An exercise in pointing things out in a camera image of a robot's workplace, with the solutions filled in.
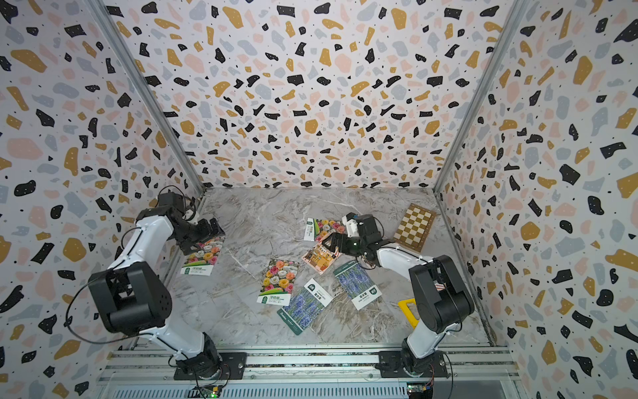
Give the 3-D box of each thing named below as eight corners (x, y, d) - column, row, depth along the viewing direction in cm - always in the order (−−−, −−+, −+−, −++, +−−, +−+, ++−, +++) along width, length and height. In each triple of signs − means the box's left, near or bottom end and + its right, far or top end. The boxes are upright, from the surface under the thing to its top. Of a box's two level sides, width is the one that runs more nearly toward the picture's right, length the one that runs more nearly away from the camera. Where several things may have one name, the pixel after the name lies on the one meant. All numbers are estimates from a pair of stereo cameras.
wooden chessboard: (392, 240, 106) (394, 235, 104) (408, 207, 118) (410, 202, 116) (421, 252, 102) (423, 248, 100) (434, 217, 115) (437, 213, 112)
